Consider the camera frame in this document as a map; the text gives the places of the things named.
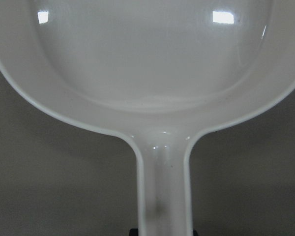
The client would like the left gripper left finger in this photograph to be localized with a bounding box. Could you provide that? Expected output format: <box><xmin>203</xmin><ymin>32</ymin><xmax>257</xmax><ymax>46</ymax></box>
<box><xmin>129</xmin><ymin>229</ymin><xmax>139</xmax><ymax>236</ymax></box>

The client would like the white plastic dustpan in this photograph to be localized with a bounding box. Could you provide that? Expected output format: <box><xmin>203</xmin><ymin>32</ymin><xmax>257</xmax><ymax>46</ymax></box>
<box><xmin>0</xmin><ymin>0</ymin><xmax>295</xmax><ymax>236</ymax></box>

